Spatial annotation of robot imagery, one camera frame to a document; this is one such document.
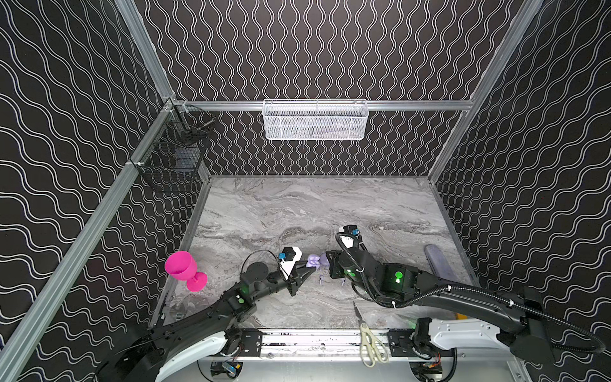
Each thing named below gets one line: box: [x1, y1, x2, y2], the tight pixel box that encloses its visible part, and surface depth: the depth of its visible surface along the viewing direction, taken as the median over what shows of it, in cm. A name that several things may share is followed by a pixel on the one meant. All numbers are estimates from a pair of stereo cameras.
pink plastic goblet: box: [164, 250, 208, 293], surface depth 87 cm
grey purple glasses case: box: [424, 244, 460, 283], surface depth 92 cm
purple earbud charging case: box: [305, 253, 331, 269], surface depth 75 cm
